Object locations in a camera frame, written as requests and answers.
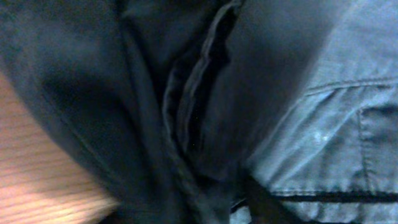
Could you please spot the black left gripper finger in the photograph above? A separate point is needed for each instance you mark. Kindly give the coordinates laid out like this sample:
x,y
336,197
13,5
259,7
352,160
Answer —
x,y
265,208

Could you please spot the dark blue denim shorts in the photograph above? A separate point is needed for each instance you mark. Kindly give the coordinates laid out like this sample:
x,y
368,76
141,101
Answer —
x,y
167,103

